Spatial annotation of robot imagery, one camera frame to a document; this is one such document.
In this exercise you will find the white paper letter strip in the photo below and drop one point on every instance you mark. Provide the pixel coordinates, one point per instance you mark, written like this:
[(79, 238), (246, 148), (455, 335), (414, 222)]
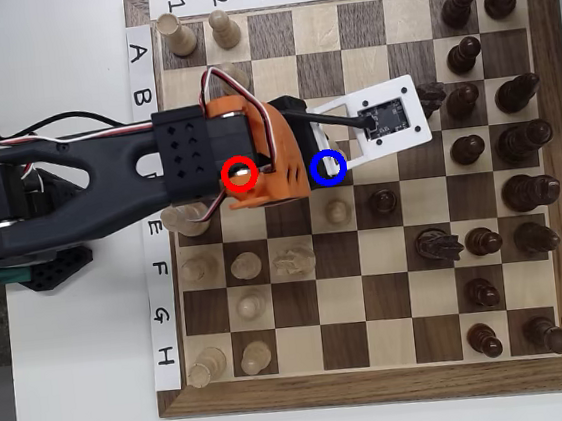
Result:
[(161, 293)]

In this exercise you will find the dark wooden king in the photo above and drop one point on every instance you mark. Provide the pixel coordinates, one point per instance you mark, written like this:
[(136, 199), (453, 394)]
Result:
[(530, 192)]

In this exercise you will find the wooden chessboard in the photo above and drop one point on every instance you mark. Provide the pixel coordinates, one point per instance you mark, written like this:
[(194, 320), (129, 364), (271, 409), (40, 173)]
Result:
[(268, 36)]

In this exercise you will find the dark wooden pawn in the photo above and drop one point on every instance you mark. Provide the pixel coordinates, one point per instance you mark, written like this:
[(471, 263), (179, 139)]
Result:
[(458, 5), (465, 55), (483, 241), (467, 150), (463, 101), (383, 203), (484, 340), (482, 292)]

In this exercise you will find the orange and black gripper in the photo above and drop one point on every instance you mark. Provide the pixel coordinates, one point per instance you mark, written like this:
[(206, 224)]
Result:
[(316, 147)]

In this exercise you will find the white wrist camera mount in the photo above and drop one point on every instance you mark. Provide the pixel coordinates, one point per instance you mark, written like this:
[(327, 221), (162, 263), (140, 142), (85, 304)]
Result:
[(413, 106)]

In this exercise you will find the dark wooden bishop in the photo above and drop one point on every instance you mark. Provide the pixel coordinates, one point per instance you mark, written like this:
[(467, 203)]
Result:
[(535, 238), (517, 92)]

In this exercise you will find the dark wooden queen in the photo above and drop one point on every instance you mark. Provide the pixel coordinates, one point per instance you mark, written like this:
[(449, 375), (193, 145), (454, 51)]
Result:
[(525, 141)]

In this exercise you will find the light wooden knight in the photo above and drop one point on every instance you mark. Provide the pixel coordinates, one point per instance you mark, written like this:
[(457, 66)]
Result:
[(294, 261)]

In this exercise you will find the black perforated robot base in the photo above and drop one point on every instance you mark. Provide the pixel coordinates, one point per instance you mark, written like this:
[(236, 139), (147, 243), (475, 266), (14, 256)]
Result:
[(61, 269)]

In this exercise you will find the light wooden king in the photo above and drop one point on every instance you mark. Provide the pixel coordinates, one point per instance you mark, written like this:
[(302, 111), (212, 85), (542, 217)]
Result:
[(181, 221)]

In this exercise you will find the light wooden bishop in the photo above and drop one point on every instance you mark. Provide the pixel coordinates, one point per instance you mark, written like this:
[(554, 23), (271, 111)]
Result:
[(198, 269)]

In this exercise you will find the dark wooden knight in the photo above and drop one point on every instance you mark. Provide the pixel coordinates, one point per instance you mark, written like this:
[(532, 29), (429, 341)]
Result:
[(438, 245), (434, 96)]

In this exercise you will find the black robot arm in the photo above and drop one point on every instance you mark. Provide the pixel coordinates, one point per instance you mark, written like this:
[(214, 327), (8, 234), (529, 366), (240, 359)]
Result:
[(187, 180)]

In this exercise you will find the light wooden rook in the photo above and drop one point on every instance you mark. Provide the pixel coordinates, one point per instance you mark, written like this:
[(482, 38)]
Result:
[(180, 37), (206, 366)]

